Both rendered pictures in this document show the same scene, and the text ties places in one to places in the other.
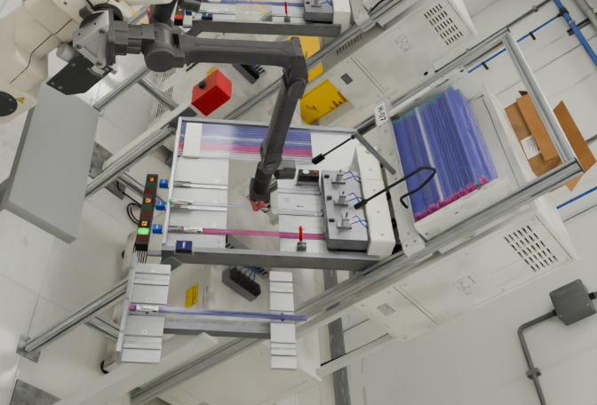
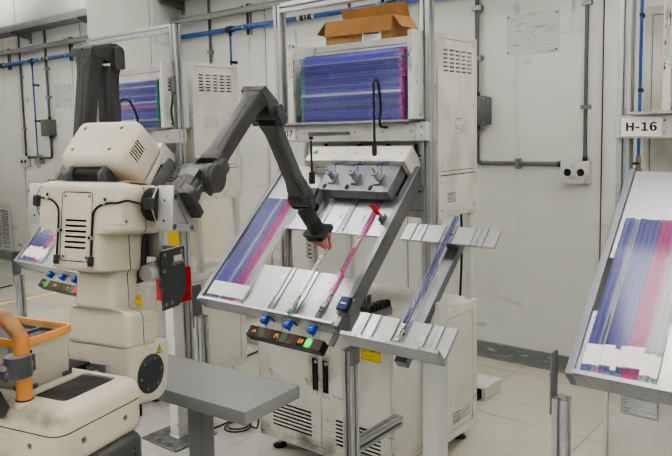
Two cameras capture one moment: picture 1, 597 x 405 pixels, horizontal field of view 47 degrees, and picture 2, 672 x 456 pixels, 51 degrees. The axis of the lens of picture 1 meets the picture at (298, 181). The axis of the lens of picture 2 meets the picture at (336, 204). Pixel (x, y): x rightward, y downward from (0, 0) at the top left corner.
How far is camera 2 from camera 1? 0.97 m
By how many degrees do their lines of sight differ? 23
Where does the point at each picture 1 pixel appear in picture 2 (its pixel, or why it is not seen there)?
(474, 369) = (493, 212)
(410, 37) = (210, 113)
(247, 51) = (241, 119)
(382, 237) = (404, 153)
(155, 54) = (212, 175)
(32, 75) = (149, 317)
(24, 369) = not seen: outside the picture
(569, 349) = (510, 129)
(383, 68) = not seen: hidden behind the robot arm
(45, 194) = (245, 393)
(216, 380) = not seen: hidden behind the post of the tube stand
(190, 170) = (261, 296)
